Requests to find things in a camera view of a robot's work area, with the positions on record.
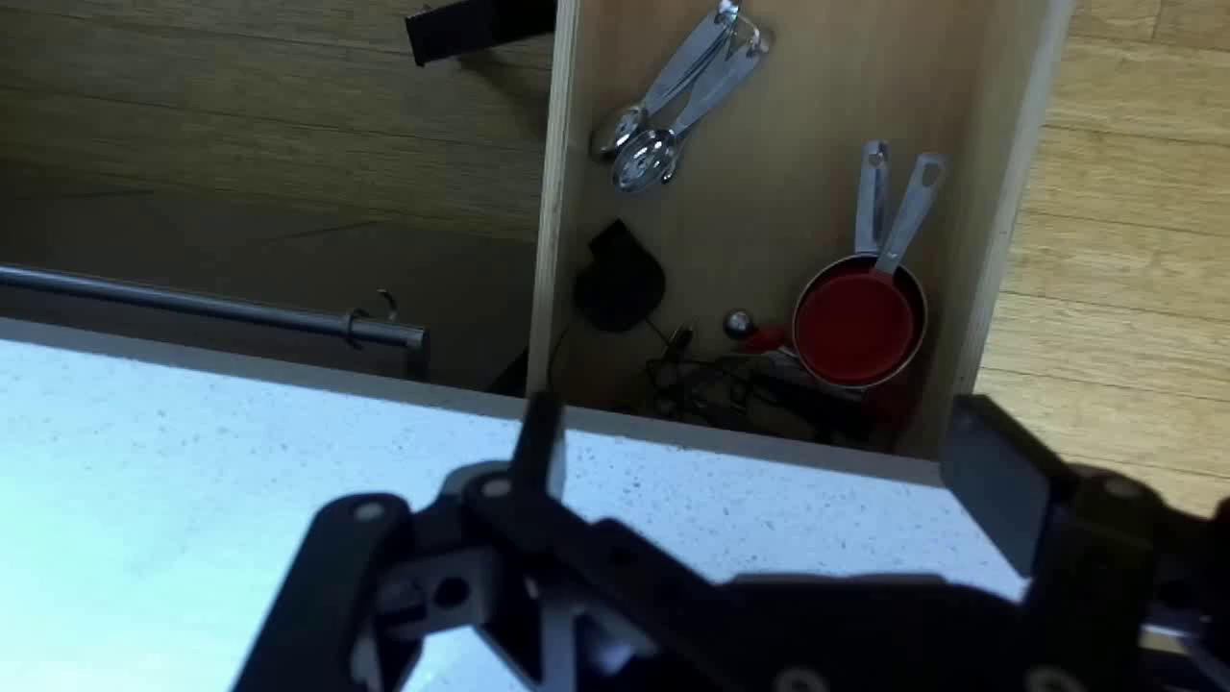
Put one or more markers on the black round kitchen gadget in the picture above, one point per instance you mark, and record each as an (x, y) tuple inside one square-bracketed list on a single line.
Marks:
[(621, 284)]

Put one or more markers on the black cabinet bar handle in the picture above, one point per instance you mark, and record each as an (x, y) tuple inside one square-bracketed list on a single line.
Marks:
[(356, 328)]

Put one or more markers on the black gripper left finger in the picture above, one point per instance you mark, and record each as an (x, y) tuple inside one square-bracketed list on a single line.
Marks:
[(374, 578)]

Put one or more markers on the open wooden drawer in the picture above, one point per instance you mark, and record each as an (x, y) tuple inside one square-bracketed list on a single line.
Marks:
[(767, 187)]

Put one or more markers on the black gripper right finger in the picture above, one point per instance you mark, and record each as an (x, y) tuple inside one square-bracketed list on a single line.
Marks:
[(1094, 523)]

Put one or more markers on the black drawer pull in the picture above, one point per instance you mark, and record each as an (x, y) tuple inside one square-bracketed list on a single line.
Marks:
[(475, 24)]

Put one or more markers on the red measuring cup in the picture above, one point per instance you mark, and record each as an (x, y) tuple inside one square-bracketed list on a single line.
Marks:
[(862, 315)]

